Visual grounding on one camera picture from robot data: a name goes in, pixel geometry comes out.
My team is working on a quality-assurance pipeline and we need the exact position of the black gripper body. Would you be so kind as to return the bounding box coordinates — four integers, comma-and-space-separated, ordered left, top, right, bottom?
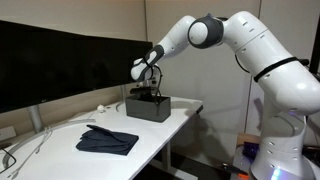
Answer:
130, 87, 155, 100

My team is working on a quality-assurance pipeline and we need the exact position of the dark grey storage box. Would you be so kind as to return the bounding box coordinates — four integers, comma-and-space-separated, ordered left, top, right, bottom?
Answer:
125, 95, 171, 123

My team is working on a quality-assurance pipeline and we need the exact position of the small white crumpled object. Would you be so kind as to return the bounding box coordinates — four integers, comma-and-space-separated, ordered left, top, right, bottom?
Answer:
97, 105, 105, 113

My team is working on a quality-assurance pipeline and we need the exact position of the white cable on desk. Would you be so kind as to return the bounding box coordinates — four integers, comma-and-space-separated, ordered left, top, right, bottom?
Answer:
6, 126, 54, 180

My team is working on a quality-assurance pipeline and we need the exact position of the white desk leg frame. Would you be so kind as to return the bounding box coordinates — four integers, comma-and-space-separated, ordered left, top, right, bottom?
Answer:
149, 143, 198, 180

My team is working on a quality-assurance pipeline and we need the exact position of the silver curved monitor stand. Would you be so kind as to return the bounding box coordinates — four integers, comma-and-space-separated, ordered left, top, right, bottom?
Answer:
2, 105, 97, 169

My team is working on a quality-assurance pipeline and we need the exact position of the white wall outlet box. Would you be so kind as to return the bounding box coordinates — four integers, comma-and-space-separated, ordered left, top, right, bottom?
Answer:
0, 126, 16, 141

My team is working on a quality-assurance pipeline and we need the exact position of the black cable on desk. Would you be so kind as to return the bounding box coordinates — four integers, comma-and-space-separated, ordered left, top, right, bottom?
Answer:
0, 148, 18, 175

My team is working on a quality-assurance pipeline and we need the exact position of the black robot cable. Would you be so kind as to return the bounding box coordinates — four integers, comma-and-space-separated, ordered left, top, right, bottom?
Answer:
143, 56, 164, 107

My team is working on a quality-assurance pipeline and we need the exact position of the black orange tool on floor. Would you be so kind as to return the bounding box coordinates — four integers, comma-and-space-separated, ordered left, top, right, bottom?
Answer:
220, 163, 247, 175

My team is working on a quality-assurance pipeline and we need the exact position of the black camera on stand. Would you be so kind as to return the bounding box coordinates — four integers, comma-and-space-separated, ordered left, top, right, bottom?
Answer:
295, 59, 309, 66

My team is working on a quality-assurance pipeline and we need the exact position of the black right monitor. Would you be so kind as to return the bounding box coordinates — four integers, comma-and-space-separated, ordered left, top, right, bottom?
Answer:
89, 35, 154, 91

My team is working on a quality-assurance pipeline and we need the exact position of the brown cardboard box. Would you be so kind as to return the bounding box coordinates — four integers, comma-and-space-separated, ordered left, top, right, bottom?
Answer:
236, 133, 260, 146

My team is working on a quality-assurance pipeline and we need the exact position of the navy blue cloth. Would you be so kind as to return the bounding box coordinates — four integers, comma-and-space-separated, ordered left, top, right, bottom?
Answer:
76, 125, 139, 156

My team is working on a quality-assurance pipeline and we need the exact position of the large black left monitor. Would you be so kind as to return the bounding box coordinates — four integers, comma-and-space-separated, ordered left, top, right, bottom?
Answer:
0, 21, 94, 112

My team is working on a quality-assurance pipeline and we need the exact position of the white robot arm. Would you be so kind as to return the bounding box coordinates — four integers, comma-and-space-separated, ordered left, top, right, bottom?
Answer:
131, 11, 320, 180

